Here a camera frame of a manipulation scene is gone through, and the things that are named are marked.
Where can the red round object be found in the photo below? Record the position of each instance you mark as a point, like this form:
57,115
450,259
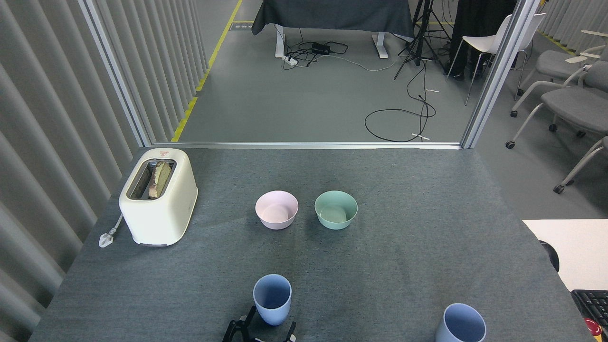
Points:
593,328

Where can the bread slice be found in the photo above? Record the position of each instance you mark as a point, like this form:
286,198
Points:
160,179

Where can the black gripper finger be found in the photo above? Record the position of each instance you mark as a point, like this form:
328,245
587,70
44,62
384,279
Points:
290,332
236,330

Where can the silver frame rail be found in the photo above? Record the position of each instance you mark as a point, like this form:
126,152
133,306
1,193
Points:
308,145

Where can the silver frame post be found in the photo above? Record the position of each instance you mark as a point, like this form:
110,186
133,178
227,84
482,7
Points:
498,71
116,76

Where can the white power strip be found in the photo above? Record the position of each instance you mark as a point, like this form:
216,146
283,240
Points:
290,60

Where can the black rounded object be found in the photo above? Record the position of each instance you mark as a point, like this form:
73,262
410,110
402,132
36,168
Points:
552,256

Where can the white plastic chair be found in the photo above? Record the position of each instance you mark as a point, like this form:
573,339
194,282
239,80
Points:
484,42

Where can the black tripod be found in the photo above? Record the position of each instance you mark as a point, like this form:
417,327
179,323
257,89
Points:
419,42

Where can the blue plastic cup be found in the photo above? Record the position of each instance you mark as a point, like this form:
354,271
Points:
272,304
460,327

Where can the black keyboard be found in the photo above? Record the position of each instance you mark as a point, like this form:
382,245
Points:
593,304

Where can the person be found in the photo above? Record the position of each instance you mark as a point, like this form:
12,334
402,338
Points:
475,23

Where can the dark cloth covered table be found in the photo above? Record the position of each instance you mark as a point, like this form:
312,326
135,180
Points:
332,14

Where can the grey wheeled office chair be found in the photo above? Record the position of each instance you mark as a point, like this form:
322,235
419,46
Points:
574,107
586,164
555,64

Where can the grey floor plate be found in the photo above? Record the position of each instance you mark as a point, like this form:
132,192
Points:
242,26

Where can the black power adapter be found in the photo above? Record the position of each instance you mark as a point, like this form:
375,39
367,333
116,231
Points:
321,48

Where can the cream white toaster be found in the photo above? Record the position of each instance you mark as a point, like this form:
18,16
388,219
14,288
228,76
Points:
164,218

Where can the white side table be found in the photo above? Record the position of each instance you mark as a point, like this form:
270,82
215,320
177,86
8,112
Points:
577,247

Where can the green bowl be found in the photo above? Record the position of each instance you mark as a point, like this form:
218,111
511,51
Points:
336,213

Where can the pink bowl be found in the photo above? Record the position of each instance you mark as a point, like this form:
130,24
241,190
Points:
277,213

